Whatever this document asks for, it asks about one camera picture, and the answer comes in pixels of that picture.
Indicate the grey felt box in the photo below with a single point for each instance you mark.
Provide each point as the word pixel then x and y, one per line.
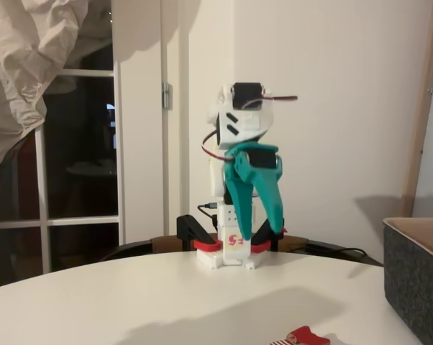
pixel 414 287

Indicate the teal gripper black servo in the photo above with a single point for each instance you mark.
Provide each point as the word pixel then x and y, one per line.
pixel 262 161

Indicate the beige curtain cloth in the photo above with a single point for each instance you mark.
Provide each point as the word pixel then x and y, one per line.
pixel 22 72

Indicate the red fox wooden block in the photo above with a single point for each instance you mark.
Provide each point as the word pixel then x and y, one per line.
pixel 306 336

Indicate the white glazed door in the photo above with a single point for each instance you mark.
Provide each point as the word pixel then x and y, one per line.
pixel 137 143

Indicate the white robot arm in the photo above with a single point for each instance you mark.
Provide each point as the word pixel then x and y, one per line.
pixel 252 124

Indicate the dark brown chair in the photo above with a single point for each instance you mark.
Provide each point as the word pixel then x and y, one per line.
pixel 130 248

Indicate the metal door hinge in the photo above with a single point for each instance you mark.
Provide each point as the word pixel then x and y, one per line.
pixel 165 95

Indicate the black red table clamp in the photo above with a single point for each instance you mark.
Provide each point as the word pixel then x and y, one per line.
pixel 191 230
pixel 263 237

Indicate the light wooden frame post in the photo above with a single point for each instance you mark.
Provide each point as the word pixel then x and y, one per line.
pixel 421 125

